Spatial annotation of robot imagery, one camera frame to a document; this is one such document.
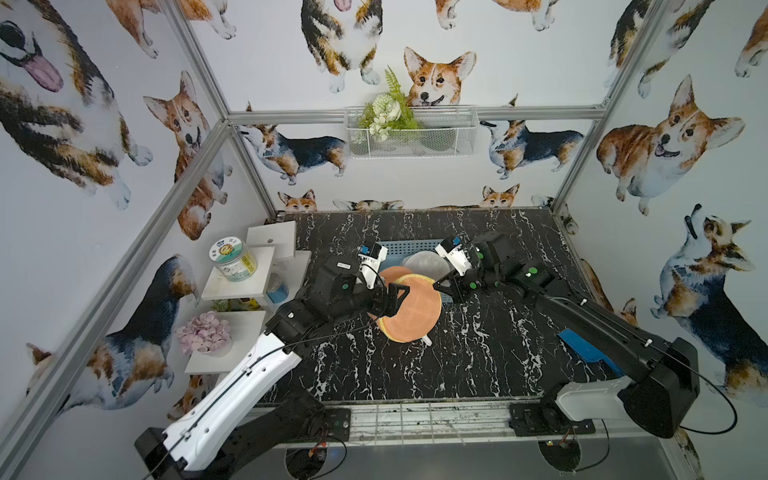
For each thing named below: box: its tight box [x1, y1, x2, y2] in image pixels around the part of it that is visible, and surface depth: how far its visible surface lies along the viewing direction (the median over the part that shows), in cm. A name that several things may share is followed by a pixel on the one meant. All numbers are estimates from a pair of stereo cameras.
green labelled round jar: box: [209, 236, 258, 282], surface depth 73 cm
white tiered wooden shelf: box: [185, 220, 311, 374], surface depth 77 cm
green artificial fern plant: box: [359, 65, 419, 140], surface depth 82 cm
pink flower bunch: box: [176, 310, 231, 355], surface depth 65 cm
